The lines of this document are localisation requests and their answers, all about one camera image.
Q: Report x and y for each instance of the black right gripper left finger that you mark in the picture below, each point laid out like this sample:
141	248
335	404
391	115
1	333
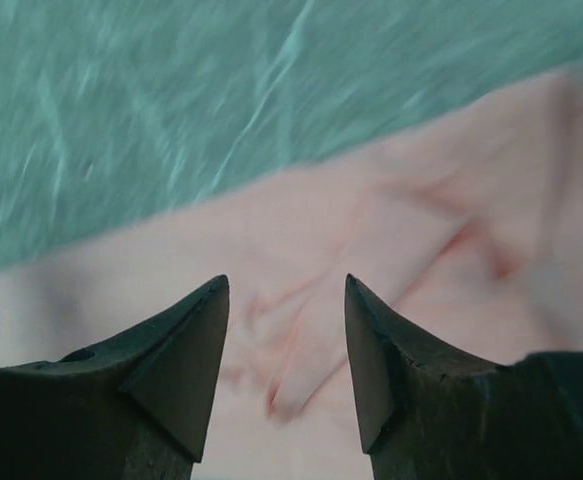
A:
134	406

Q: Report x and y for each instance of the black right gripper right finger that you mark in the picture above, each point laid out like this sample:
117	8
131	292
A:
428	410

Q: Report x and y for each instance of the salmon pink t-shirt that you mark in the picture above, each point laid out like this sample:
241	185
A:
470	227

